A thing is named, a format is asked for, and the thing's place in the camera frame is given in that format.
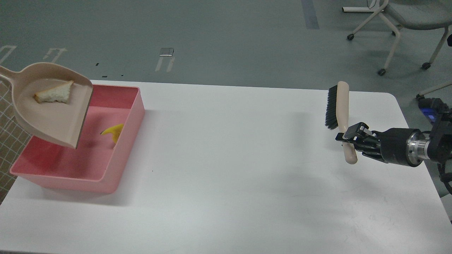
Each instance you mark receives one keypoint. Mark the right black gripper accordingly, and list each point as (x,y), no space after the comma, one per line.
(402,146)

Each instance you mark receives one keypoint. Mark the beige hand brush black bristles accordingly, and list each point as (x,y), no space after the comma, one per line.
(337,115)

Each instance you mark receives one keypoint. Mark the yellow sponge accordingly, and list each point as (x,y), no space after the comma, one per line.
(115,132)

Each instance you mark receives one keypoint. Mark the beige plastic dustpan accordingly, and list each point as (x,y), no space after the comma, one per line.
(56,122)

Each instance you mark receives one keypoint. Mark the bread slice piece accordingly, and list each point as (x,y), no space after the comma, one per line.
(60,94)

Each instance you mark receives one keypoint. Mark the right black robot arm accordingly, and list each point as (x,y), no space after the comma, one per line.
(440,140)

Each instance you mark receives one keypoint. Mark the pink plastic bin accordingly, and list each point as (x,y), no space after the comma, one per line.
(97,164)

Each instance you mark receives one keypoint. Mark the person dark sleeve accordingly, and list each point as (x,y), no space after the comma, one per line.
(449,40)

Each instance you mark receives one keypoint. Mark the grey office chair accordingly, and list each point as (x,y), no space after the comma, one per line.
(411,15)

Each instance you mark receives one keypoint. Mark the metal floor plate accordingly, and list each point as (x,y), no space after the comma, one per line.
(166,52)

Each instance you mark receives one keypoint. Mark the beige checkered cloth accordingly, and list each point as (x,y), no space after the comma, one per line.
(13,139)

